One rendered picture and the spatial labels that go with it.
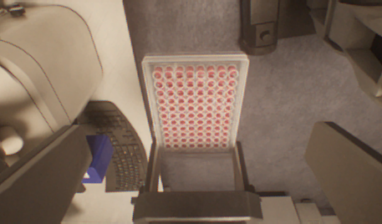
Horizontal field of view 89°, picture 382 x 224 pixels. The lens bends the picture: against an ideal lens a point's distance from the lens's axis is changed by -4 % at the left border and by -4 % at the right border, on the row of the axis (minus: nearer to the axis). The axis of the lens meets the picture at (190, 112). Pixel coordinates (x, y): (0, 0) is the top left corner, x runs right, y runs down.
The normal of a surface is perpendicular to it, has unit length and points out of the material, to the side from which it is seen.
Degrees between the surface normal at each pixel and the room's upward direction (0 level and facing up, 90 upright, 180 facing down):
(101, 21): 0
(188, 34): 0
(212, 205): 78
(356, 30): 17
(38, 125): 50
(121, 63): 0
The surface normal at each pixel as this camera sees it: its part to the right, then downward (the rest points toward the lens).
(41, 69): 0.99, -0.11
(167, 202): -0.03, -0.61
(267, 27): 0.00, 0.65
